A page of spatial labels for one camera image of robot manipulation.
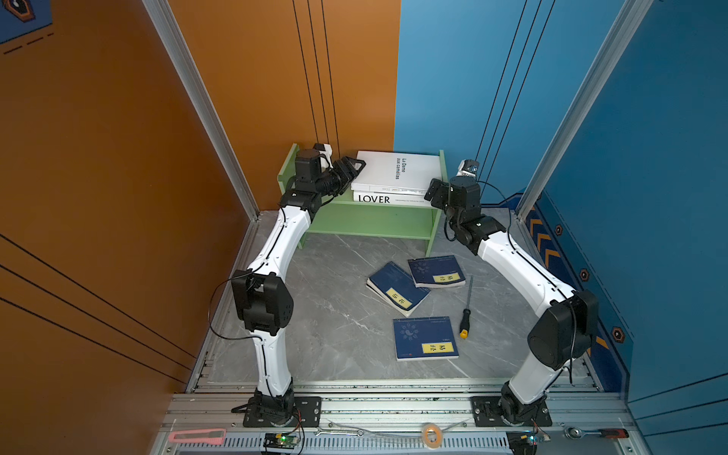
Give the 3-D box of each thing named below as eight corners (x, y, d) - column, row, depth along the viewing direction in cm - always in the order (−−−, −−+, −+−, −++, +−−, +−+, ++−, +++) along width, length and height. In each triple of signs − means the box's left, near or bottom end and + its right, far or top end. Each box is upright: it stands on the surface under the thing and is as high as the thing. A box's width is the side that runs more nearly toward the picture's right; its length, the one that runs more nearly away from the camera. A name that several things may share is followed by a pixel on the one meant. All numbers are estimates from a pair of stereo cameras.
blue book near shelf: (415, 289, 99) (415, 286, 97) (408, 262, 106) (409, 258, 105) (464, 284, 100) (466, 281, 98) (455, 258, 108) (456, 254, 106)
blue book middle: (365, 285, 100) (364, 281, 97) (388, 264, 106) (388, 259, 103) (405, 319, 92) (406, 315, 89) (428, 294, 98) (430, 289, 95)
